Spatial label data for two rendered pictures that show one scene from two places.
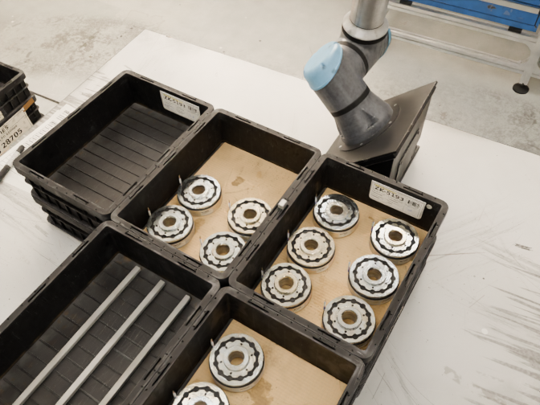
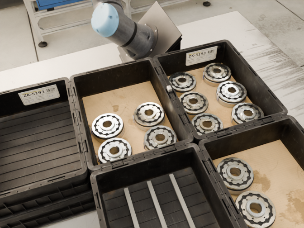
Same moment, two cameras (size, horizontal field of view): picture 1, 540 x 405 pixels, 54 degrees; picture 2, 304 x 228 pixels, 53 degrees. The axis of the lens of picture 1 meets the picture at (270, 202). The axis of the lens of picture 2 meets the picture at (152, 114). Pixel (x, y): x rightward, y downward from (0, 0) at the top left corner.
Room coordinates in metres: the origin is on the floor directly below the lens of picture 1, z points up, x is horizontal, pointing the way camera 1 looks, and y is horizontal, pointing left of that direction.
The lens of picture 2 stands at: (0.27, 0.54, 1.61)
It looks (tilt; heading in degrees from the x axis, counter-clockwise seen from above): 49 degrees down; 311
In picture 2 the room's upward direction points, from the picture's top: 4 degrees counter-clockwise
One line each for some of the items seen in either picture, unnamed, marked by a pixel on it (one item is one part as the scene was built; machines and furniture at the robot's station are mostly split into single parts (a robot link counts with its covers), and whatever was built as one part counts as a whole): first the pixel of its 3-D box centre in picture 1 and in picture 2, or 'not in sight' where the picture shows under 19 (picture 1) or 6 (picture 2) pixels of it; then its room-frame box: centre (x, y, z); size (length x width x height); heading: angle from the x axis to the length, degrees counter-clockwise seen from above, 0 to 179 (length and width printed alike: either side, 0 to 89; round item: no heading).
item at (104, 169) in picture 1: (123, 152); (33, 143); (0.92, 0.36, 0.87); 0.40 x 0.30 x 0.11; 146
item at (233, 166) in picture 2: (236, 357); (235, 172); (0.38, 0.07, 0.86); 0.05 x 0.05 x 0.01
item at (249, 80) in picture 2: (341, 258); (211, 95); (0.59, -0.14, 0.87); 0.40 x 0.30 x 0.11; 146
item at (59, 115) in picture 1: (53, 147); not in sight; (1.11, 0.63, 0.70); 0.33 x 0.23 x 0.01; 150
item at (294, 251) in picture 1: (311, 246); (193, 102); (0.62, -0.08, 0.86); 0.10 x 0.10 x 0.01
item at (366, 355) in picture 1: (342, 244); (213, 84); (0.59, -0.14, 0.92); 0.40 x 0.30 x 0.02; 146
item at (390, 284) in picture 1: (374, 276); (231, 91); (0.55, -0.21, 0.86); 0.10 x 0.10 x 0.01
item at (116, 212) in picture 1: (220, 186); (125, 107); (0.75, 0.11, 0.92); 0.40 x 0.30 x 0.02; 146
